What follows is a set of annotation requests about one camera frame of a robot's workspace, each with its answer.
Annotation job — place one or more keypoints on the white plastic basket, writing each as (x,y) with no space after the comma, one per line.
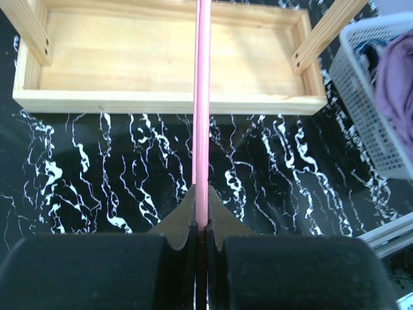
(352,75)

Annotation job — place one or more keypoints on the purple trousers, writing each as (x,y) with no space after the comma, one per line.
(394,88)

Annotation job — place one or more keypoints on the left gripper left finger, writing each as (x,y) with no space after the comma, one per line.
(152,270)

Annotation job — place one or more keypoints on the aluminium mounting rail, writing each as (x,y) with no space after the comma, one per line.
(390,237)

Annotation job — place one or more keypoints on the pink hanger holding purple trousers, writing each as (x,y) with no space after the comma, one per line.
(201,114)

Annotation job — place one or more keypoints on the blue patterned trousers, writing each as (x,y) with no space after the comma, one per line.
(368,54)

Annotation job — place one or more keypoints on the wooden clothes rack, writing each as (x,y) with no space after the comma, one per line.
(140,56)

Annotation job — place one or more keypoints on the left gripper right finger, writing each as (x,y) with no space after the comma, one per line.
(251,271)

